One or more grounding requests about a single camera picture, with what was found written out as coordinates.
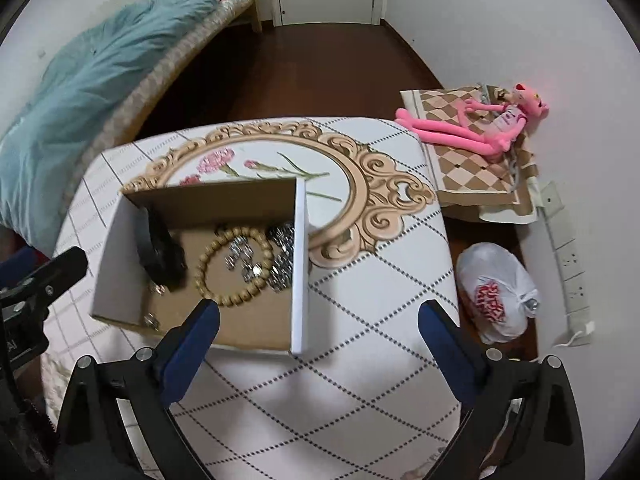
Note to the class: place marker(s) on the cardboard box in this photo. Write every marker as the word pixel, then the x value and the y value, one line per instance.
pixel 298 285

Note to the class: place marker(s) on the blue quilt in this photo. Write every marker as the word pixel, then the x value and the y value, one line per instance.
pixel 75 110

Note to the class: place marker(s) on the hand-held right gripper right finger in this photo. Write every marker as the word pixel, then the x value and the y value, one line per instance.
pixel 445 345

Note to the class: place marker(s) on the white plastic bag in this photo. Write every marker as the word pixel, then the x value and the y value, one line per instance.
pixel 480 270

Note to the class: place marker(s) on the table with patterned cloth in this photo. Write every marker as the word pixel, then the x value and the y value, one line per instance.
pixel 350 360

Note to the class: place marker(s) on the pink plush toy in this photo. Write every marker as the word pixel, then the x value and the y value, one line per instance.
pixel 450 132

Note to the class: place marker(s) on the brown checkered folded cloth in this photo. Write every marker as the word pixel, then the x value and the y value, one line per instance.
pixel 465 170

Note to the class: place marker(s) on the white power strip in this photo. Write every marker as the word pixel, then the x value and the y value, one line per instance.
pixel 570 260

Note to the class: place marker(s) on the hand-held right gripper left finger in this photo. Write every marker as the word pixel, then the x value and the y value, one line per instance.
pixel 192 345

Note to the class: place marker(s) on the white charger plug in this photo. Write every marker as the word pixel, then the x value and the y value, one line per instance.
pixel 588 328

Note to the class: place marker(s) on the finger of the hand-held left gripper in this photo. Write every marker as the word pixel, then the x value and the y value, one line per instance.
pixel 12 267
pixel 60 265

